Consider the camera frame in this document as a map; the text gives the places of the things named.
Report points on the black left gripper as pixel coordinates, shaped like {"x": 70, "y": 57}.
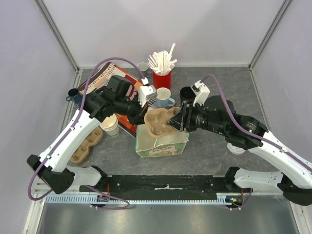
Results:
{"x": 138, "y": 119}

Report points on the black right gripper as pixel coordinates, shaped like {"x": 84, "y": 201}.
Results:
{"x": 183, "y": 116}

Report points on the cardboard cup carrier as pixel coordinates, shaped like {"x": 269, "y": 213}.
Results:
{"x": 84, "y": 148}
{"x": 155, "y": 121}

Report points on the stack of white paper cups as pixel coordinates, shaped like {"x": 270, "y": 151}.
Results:
{"x": 110, "y": 126}

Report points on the stack of black cups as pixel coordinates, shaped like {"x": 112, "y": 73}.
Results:
{"x": 186, "y": 94}

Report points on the green patterned paper bag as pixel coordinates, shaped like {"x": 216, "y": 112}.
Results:
{"x": 147, "y": 146}

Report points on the stack of white lids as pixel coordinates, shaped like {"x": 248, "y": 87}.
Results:
{"x": 235, "y": 150}

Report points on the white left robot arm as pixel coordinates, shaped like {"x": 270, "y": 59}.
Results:
{"x": 51, "y": 165}

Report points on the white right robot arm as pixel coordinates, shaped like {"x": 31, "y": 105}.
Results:
{"x": 293, "y": 178}

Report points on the light blue ceramic mug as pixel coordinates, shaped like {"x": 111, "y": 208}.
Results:
{"x": 163, "y": 99}

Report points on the red straw holder cup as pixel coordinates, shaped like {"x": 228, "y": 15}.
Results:
{"x": 162, "y": 81}

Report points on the grey ceramic mug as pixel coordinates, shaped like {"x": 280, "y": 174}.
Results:
{"x": 145, "y": 69}

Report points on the colourful patchwork placemat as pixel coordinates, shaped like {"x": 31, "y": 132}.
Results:
{"x": 107, "y": 75}

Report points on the bundle of white straws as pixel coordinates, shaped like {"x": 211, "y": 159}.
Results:
{"x": 162, "y": 62}

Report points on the dark blue ceramic mug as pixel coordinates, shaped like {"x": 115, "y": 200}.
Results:
{"x": 75, "y": 96}

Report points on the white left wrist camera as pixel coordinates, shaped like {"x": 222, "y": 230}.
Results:
{"x": 146, "y": 93}

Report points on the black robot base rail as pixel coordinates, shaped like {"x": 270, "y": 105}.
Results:
{"x": 203, "y": 183}

